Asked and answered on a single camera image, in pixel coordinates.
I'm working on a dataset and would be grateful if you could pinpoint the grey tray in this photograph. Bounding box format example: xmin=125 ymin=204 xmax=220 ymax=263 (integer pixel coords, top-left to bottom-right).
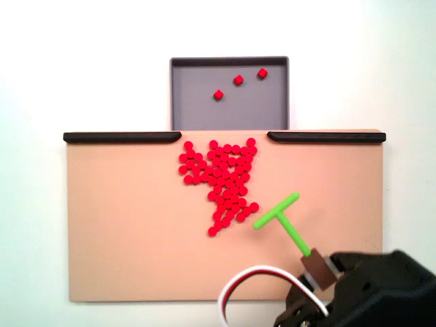
xmin=169 ymin=56 xmax=290 ymax=131

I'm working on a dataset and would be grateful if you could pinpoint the black edge rail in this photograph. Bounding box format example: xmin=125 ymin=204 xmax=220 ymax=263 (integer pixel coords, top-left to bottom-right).
xmin=63 ymin=131 xmax=183 ymax=144
xmin=266 ymin=131 xmax=387 ymax=144

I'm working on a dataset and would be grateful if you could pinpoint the white red black servo cable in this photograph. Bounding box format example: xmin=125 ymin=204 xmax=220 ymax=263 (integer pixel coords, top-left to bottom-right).
xmin=217 ymin=265 xmax=330 ymax=327

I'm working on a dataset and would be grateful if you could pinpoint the beige board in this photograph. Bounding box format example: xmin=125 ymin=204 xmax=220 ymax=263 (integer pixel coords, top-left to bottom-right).
xmin=63 ymin=128 xmax=387 ymax=303

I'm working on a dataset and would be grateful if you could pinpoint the green T pusher brown block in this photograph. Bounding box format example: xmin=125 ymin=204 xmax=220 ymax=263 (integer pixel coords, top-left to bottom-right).
xmin=253 ymin=192 xmax=345 ymax=292

